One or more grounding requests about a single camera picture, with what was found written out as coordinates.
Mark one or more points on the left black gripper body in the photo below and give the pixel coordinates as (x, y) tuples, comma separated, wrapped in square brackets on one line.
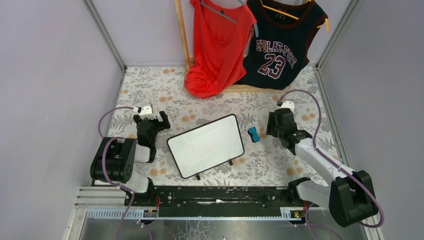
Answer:
[(151, 122)]

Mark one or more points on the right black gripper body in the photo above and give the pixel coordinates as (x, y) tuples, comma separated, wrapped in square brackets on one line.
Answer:
[(281, 121)]

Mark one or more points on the blue whiteboard eraser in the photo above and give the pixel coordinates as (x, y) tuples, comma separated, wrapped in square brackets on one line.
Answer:
[(254, 136)]

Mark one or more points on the white board with black frame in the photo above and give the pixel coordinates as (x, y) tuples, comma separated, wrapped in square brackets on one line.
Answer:
[(207, 146)]

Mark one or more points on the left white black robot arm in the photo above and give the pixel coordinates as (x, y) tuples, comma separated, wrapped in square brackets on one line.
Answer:
[(114, 160)]

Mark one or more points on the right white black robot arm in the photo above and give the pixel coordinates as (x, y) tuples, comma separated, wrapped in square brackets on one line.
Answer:
[(348, 195)]

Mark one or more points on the dark basketball jersey number 23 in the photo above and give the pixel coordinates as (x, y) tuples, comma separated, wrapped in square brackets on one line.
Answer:
[(280, 52)]

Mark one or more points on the wooden clothes rack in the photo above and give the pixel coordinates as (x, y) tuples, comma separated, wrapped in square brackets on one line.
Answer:
[(189, 60)]

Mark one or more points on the red tank top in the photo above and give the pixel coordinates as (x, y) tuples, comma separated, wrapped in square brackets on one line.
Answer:
[(218, 47)]

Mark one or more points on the yellow clothes hanger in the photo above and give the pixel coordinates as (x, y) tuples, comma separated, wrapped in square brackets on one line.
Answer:
[(326, 21)]

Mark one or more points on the grey clothes hanger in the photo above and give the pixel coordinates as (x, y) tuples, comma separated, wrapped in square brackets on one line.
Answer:
[(255, 26)]

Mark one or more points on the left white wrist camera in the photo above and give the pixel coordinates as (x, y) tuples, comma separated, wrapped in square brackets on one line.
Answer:
[(146, 112)]

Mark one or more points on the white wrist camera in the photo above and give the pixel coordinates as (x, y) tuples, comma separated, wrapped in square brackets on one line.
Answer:
[(146, 112), (288, 105)]

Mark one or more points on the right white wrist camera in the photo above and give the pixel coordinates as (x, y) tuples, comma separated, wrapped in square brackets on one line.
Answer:
[(288, 105)]

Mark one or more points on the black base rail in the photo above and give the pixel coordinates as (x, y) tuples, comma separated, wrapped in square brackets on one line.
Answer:
[(219, 202)]

